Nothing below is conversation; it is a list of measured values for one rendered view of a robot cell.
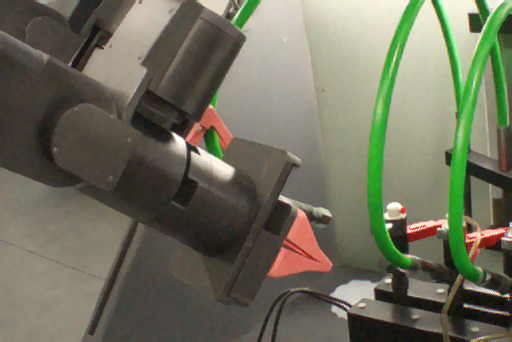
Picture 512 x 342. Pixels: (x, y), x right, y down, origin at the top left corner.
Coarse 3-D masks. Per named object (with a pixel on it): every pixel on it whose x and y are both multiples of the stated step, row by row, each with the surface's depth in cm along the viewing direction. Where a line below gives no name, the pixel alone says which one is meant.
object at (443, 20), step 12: (252, 0) 75; (432, 0) 89; (240, 12) 75; (252, 12) 75; (444, 12) 90; (240, 24) 75; (444, 24) 91; (444, 36) 92; (456, 60) 93; (456, 72) 94; (456, 84) 95; (216, 96) 75; (456, 96) 95; (456, 108) 96; (216, 144) 76; (216, 156) 76
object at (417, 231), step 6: (426, 222) 87; (432, 222) 86; (438, 222) 87; (408, 228) 86; (414, 228) 86; (420, 228) 86; (426, 228) 86; (432, 228) 86; (408, 234) 85; (414, 234) 85; (420, 234) 86; (426, 234) 86; (432, 234) 86; (408, 240) 86; (414, 240) 86
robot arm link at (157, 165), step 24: (144, 96) 41; (144, 120) 42; (144, 144) 41; (168, 144) 42; (144, 168) 41; (168, 168) 42; (96, 192) 41; (120, 192) 41; (144, 192) 41; (168, 192) 42; (144, 216) 43
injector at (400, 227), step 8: (384, 216) 85; (400, 224) 84; (392, 232) 84; (400, 232) 84; (392, 240) 85; (400, 240) 85; (400, 248) 85; (408, 248) 86; (384, 264) 84; (392, 272) 86; (400, 272) 86; (392, 280) 88; (400, 280) 87; (392, 288) 88; (400, 288) 87; (400, 296) 88; (400, 304) 88
